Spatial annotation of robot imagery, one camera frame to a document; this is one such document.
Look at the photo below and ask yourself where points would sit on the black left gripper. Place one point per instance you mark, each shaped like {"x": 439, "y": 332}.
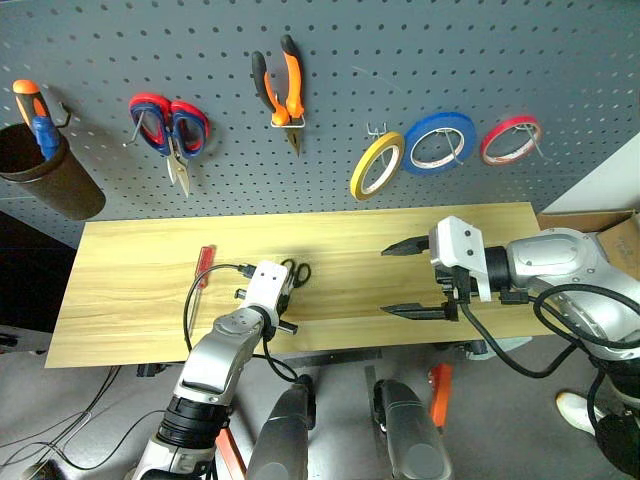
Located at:
{"x": 288, "y": 327}

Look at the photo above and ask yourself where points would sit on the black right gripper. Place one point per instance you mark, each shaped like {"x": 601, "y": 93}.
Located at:
{"x": 452, "y": 292}

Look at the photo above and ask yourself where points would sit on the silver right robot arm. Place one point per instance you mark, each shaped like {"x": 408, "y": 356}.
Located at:
{"x": 575, "y": 270}

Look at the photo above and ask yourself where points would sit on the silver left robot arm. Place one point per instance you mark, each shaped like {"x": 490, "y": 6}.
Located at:
{"x": 210, "y": 370}

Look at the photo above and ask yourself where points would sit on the yellow tape roll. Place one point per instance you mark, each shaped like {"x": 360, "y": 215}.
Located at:
{"x": 361, "y": 176}

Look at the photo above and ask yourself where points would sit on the metal hook under blue tape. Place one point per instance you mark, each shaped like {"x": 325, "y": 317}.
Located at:
{"x": 452, "y": 145}

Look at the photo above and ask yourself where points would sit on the metal hook under yellow tape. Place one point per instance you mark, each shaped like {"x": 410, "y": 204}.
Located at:
{"x": 376, "y": 131}

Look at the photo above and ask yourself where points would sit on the blue tape roll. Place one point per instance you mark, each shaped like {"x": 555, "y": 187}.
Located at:
{"x": 440, "y": 120}

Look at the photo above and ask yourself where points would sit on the red tape roll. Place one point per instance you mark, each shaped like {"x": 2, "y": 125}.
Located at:
{"x": 505, "y": 125}

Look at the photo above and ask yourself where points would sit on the metal hook under red tape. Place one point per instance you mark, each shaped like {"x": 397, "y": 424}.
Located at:
{"x": 537, "y": 145}

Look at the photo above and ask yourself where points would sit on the grey perforated pegboard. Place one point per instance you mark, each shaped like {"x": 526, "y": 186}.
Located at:
{"x": 320, "y": 75}

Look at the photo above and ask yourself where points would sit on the black scissors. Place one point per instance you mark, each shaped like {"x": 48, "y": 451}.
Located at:
{"x": 301, "y": 274}

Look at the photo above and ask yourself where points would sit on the grey table clamp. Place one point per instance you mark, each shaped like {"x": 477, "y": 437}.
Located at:
{"x": 492, "y": 347}

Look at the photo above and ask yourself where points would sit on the orange clamp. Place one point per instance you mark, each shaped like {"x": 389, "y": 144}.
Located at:
{"x": 441, "y": 395}

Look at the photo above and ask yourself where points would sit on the dark rounded grey shape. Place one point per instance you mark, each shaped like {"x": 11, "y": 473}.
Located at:
{"x": 282, "y": 435}
{"x": 415, "y": 440}

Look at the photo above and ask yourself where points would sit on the small black table clamp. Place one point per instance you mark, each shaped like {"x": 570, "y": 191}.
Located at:
{"x": 148, "y": 370}

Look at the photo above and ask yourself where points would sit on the red orange strip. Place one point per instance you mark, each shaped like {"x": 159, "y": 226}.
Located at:
{"x": 231, "y": 455}

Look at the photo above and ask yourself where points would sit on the metal pliers holder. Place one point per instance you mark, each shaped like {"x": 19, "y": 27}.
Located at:
{"x": 295, "y": 121}

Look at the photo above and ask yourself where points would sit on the red and blue scissors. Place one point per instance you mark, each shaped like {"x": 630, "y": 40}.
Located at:
{"x": 175, "y": 135}

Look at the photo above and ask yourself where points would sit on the brown cardboard box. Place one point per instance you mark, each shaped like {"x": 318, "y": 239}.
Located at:
{"x": 617, "y": 235}

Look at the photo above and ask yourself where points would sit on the white shoe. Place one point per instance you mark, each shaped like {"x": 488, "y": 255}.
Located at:
{"x": 577, "y": 410}

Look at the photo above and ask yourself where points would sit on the orange and black pliers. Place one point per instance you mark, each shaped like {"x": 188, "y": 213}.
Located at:
{"x": 292, "y": 85}

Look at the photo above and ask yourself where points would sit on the metal scissors hook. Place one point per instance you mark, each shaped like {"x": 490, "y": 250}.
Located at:
{"x": 134, "y": 135}

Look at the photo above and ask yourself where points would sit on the dark brown cup holder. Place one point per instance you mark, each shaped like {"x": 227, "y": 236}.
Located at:
{"x": 55, "y": 185}

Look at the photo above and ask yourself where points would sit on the black round object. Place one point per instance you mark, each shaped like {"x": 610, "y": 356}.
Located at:
{"x": 620, "y": 442}

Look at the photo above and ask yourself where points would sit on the black cup hook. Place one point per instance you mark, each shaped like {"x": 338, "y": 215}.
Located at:
{"x": 65, "y": 117}

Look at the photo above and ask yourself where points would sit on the orange and blue screwdriver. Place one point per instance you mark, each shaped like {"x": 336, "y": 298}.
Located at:
{"x": 39, "y": 125}

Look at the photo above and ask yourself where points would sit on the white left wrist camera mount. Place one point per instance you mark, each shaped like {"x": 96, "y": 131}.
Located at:
{"x": 266, "y": 287}

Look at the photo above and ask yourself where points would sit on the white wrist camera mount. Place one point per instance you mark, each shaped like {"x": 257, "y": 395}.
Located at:
{"x": 457, "y": 245}
{"x": 266, "y": 287}

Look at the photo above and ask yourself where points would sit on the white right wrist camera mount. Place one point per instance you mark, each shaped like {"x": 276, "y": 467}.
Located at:
{"x": 457, "y": 245}

